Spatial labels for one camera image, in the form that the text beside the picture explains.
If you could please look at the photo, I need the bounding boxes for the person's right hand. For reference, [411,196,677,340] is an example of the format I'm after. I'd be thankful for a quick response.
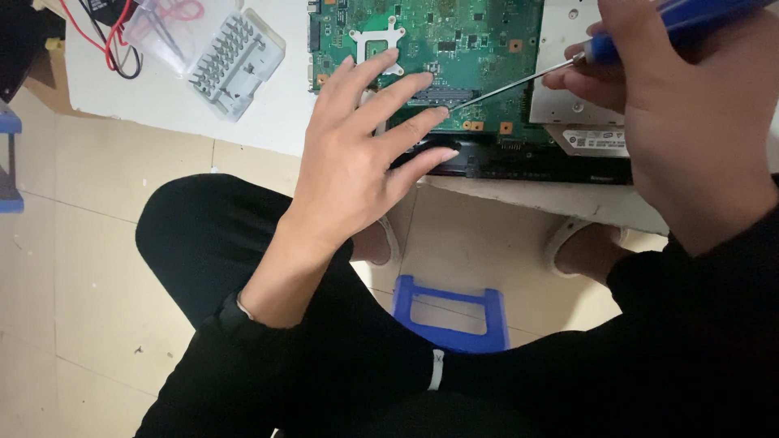
[542,0,779,256]

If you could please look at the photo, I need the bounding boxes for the person's left hand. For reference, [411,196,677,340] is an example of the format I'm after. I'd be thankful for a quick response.
[277,47,461,245]

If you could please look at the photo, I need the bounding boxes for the blue handled screwdriver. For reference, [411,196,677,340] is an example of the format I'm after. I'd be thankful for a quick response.
[449,0,779,113]

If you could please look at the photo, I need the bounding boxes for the silver optical drive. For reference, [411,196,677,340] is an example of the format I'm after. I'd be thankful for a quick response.
[528,0,631,159]

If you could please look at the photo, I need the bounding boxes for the black laptop base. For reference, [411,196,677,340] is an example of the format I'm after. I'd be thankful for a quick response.
[389,133,634,186]

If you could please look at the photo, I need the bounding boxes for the green laptop motherboard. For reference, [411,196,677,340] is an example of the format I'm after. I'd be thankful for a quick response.
[308,0,546,135]

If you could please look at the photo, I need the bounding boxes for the person's right white slipper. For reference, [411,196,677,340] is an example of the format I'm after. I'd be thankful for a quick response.
[543,217,631,279]

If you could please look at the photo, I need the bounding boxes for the person's white slipper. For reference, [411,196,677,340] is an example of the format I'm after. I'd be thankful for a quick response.
[543,217,631,279]
[349,215,400,267]

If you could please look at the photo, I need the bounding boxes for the person's left white slipper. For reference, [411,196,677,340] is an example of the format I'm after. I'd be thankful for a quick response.
[349,215,400,267]

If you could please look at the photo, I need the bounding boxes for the blue plastic stool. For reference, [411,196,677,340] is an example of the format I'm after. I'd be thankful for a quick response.
[392,274,511,355]
[0,102,25,215]

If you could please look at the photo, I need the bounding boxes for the white screwdriver bit holder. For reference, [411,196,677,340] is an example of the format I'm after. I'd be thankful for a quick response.
[187,9,287,123]

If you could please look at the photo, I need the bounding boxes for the person's black trousers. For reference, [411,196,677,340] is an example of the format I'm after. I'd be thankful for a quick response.
[135,173,779,438]

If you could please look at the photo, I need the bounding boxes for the clear plastic case lid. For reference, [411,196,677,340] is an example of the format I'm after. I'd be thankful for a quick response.
[123,0,245,79]

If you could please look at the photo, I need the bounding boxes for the black electronic device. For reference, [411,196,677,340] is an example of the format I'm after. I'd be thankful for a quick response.
[84,0,136,27]

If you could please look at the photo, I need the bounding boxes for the black bag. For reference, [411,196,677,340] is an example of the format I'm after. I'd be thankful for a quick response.
[0,0,67,104]

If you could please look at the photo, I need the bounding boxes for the black wire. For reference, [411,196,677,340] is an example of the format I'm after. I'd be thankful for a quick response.
[78,0,144,80]

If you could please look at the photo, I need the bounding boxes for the red wire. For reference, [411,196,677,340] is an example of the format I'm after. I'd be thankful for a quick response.
[58,0,138,73]

